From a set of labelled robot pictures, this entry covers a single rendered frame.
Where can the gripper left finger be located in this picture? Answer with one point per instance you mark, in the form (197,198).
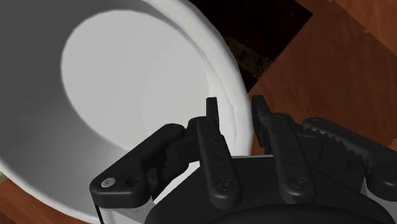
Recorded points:
(217,161)

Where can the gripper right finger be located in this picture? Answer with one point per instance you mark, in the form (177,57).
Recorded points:
(291,161)

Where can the white bowl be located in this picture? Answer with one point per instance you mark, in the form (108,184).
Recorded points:
(124,77)

